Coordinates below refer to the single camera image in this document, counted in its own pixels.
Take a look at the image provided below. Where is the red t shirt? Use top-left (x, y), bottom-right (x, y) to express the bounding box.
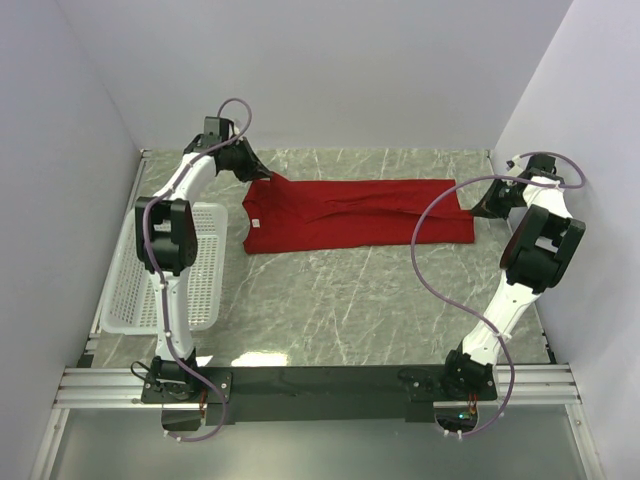
top-left (243, 174), bottom-right (455, 254)

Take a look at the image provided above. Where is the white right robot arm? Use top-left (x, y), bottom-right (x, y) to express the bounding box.
top-left (438, 152), bottom-right (586, 400)

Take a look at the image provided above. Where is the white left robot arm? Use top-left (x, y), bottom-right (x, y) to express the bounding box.
top-left (134, 115), bottom-right (272, 403)

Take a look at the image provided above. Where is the white plastic basket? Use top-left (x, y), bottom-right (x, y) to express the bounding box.
top-left (100, 202), bottom-right (228, 335)

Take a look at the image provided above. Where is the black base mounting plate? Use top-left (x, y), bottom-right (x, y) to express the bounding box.
top-left (204, 365), bottom-right (449, 425)

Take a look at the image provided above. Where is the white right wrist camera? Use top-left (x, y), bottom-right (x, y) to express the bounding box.
top-left (505, 158), bottom-right (524, 177)

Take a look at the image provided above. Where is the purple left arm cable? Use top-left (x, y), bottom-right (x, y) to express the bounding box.
top-left (142, 97), bottom-right (254, 444)

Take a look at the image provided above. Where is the aluminium frame rail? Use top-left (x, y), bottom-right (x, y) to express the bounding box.
top-left (29, 309), bottom-right (601, 480)

